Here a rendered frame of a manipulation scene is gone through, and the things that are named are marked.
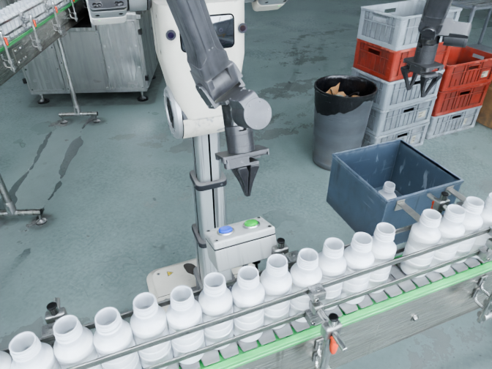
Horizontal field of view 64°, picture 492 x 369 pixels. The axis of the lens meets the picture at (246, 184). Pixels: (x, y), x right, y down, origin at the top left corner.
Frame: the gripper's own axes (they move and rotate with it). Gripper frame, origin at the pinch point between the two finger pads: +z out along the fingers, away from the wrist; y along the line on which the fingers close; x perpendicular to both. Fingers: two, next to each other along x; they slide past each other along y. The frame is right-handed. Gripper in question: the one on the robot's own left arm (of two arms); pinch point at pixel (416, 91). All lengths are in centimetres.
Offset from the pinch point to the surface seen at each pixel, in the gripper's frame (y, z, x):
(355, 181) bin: 1.1, 29.9, 16.7
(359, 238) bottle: -42, 7, 50
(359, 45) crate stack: 162, 40, -102
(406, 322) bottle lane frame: -49, 32, 38
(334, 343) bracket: -56, 15, 64
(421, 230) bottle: -44, 9, 35
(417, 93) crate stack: 131, 73, -140
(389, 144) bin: 15.3, 28.8, -9.1
